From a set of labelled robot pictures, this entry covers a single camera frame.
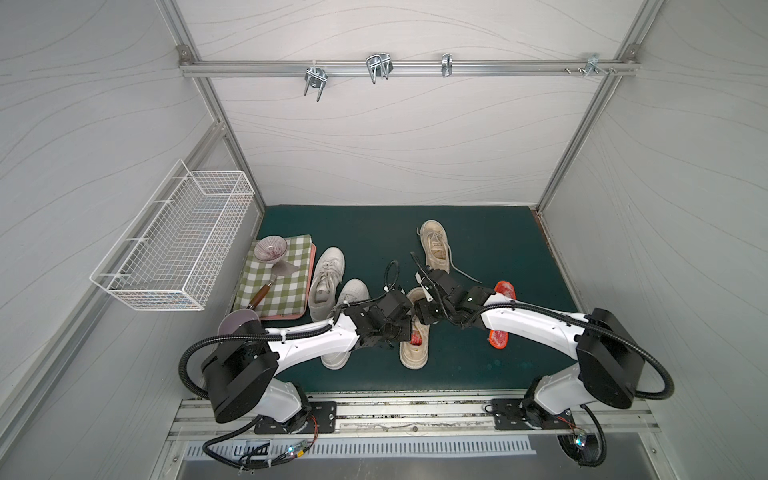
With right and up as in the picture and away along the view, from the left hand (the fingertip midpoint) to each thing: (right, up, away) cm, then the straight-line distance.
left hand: (413, 331), depth 81 cm
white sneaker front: (-18, +9, +9) cm, 22 cm away
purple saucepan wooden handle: (-56, -1, +10) cm, 57 cm away
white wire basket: (-58, +22, -14) cm, 63 cm away
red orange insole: (+26, -4, +5) cm, 26 cm away
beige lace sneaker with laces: (+9, +25, +22) cm, 35 cm away
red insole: (+1, -2, +1) cm, 2 cm away
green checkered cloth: (-39, +8, +14) cm, 43 cm away
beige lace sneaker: (0, -5, -5) cm, 6 cm away
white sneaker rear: (-26, +14, +9) cm, 31 cm away
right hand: (+2, +6, +4) cm, 8 cm away
